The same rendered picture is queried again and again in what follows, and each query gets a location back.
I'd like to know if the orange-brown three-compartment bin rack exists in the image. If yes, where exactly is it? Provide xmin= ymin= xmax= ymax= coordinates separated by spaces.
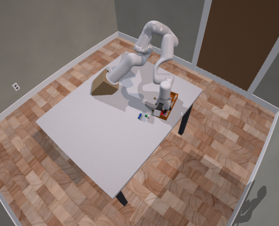
xmin=156 ymin=92 xmax=178 ymax=120

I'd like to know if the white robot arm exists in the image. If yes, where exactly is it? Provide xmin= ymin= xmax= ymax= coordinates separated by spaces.
xmin=105 ymin=21 xmax=178 ymax=102

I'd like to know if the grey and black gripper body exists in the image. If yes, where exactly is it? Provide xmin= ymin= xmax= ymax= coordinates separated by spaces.
xmin=156 ymin=96 xmax=171 ymax=110

